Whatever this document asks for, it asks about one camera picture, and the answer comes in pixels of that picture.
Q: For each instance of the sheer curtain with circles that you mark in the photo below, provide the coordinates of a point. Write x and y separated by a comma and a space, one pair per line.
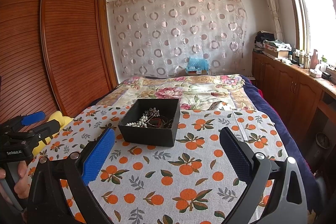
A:
170, 29

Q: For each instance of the orange fruit print cloth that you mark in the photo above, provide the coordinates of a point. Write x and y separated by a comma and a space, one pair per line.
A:
170, 161

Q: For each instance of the pile of folded clothes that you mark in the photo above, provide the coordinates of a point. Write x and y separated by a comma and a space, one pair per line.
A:
273, 44

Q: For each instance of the person's left hand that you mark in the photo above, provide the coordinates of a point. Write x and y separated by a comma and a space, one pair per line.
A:
21, 179

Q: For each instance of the row of small bottles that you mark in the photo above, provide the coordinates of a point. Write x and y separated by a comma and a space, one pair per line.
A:
304, 58

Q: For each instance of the white tissue box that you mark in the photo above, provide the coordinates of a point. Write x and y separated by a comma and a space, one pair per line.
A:
315, 73

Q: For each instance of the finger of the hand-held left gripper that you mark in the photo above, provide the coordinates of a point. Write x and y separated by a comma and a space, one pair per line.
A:
34, 118
44, 129

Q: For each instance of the wooden frame window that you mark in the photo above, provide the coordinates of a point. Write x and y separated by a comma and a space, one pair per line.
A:
315, 3

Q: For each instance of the small cardboard box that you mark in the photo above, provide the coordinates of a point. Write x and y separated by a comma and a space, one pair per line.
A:
197, 72

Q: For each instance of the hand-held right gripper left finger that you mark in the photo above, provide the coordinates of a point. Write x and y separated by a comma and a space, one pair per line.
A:
99, 153

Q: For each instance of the floral blanket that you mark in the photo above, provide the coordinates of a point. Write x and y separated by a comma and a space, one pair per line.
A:
183, 92

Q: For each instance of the brown wooden wardrobe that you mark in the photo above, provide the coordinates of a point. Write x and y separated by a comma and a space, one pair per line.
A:
65, 43

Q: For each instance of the black cardboard box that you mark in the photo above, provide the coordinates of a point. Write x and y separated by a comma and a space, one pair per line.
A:
147, 137

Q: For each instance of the dark blue blanket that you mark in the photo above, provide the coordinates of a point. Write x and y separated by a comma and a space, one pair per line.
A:
273, 113

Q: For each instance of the brown wooden cabinet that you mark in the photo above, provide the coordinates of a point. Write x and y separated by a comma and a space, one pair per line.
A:
283, 87

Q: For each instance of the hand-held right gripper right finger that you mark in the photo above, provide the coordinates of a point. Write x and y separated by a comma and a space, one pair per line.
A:
236, 153

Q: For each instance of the yellow plush toy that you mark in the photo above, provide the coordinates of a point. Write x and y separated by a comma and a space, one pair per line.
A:
59, 119

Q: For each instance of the dark waste bin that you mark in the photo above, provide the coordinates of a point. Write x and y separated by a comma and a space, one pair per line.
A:
322, 146

